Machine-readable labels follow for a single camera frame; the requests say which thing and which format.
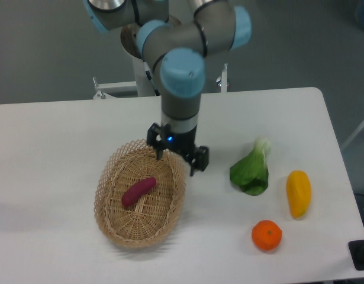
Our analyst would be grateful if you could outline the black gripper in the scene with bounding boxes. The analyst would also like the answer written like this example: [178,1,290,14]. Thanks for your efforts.
[146,123,209,177]

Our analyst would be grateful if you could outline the purple sweet potato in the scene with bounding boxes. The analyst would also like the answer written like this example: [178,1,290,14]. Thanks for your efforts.
[121,177,157,208]

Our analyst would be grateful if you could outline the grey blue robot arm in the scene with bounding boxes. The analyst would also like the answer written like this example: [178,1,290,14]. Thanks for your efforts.
[84,1,252,172]

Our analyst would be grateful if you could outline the woven wicker basket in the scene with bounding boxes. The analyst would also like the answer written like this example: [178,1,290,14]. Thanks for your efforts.
[94,140,186,249]

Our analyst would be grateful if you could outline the green bok choy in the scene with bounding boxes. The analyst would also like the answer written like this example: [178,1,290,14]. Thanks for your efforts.
[229,137,270,196]

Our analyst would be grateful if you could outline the orange tangerine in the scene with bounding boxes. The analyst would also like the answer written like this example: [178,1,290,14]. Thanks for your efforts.
[252,220,283,251]

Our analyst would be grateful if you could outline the yellow mango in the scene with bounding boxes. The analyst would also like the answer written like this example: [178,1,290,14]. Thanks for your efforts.
[286,170,312,219]

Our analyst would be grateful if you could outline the white furniture leg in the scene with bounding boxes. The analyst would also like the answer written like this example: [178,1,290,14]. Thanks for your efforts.
[340,119,364,151]

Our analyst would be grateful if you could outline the black box at table edge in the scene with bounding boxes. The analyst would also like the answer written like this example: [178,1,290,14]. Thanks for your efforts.
[348,240,364,271]

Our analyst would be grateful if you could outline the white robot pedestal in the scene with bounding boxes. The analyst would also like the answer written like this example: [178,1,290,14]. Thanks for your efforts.
[120,23,152,86]

